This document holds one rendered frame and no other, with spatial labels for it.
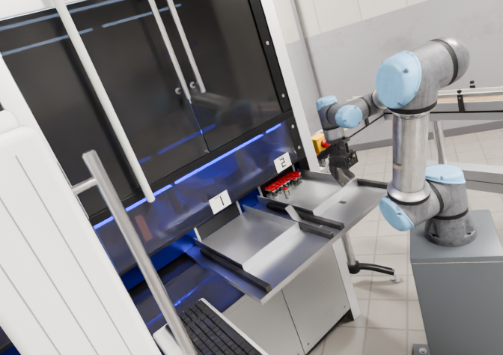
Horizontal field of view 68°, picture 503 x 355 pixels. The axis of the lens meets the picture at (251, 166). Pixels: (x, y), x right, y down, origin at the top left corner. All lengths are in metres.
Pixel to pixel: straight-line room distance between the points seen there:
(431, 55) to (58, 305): 0.88
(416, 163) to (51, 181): 0.84
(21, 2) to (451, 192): 1.30
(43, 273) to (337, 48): 3.57
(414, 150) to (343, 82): 3.02
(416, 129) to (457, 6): 2.94
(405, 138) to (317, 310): 1.17
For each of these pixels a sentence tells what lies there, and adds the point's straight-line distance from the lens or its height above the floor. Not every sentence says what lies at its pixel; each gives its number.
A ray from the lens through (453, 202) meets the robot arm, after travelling 1.25.
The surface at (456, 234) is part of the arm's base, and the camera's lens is 1.30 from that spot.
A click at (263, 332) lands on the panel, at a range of 1.77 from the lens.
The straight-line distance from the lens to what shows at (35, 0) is 1.25.
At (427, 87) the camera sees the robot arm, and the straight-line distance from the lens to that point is 0.94.
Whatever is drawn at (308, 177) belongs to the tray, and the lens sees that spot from 1.72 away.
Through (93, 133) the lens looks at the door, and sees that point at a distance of 1.24.
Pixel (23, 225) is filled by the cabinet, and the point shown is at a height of 1.42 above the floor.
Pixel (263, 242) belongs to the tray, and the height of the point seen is 0.88.
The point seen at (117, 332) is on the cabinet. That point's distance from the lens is 0.77.
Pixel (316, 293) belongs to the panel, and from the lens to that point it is 1.92.
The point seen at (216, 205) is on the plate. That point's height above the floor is 1.02.
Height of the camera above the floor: 1.58
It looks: 20 degrees down
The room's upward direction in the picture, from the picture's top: 19 degrees counter-clockwise
